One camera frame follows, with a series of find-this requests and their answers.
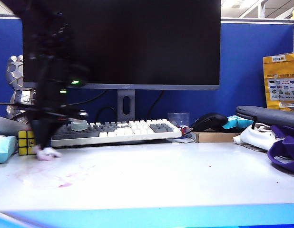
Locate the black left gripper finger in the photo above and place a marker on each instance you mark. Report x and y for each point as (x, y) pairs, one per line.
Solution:
(42, 133)
(58, 126)

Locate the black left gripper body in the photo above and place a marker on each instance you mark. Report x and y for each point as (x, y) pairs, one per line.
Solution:
(50, 90)

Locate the white wet wipe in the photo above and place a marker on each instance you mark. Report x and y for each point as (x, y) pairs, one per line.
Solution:
(47, 154)

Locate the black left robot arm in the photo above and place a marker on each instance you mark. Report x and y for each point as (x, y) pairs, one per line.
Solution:
(42, 28)

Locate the light blue wet wipes pack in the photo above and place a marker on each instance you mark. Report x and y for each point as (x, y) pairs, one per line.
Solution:
(4, 149)

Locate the Rubik's cube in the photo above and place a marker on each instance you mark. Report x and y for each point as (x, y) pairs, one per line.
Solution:
(25, 142)

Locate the round white tape roll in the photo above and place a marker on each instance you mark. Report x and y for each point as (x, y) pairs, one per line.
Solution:
(79, 126)

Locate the grey white flat board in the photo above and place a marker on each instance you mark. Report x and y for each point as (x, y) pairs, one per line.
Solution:
(6, 124)

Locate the silver faceted figurine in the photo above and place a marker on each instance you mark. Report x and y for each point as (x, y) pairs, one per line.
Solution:
(15, 73)

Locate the white and grey mechanical keyboard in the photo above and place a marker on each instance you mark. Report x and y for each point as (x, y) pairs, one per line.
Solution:
(118, 135)

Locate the black computer monitor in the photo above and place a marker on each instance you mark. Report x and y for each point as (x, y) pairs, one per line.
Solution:
(149, 42)

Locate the clear plastic cup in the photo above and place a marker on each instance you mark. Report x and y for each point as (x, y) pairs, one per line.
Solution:
(178, 118)

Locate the black computer mouse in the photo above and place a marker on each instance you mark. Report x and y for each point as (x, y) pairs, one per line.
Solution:
(208, 121)

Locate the flat brown cardboard box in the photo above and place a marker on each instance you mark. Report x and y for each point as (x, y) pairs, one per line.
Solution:
(216, 137)

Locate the teal paper packet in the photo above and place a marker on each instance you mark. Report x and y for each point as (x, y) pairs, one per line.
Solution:
(238, 121)

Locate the white cloth bag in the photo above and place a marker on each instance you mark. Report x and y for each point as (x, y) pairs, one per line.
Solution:
(254, 137)

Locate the grey fabric laptop sleeve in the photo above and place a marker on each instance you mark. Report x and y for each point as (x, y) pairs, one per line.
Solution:
(275, 116)

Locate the purple fabric bag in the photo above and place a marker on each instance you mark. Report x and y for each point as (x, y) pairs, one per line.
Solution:
(287, 147)

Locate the yellow printed paper bag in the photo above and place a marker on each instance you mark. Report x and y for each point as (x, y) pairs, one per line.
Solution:
(282, 71)

